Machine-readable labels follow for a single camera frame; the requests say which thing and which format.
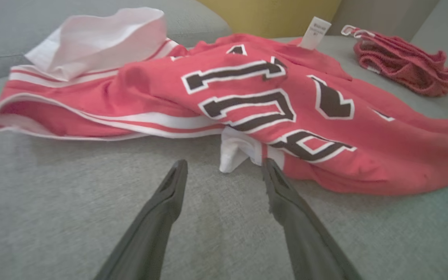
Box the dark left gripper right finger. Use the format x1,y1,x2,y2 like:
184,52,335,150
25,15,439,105
262,158,362,280

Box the grey sofa seat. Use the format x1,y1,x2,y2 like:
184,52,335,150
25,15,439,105
0,35,448,280

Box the red Bulls shorts white stripe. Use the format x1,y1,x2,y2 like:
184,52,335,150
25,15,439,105
341,24,448,97

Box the yellow cushion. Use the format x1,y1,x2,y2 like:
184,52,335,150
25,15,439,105
197,0,342,39

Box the red Bulls jersey white trim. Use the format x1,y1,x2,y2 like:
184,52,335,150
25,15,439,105
0,7,448,196

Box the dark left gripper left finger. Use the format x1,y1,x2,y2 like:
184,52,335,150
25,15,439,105
94,159,188,280

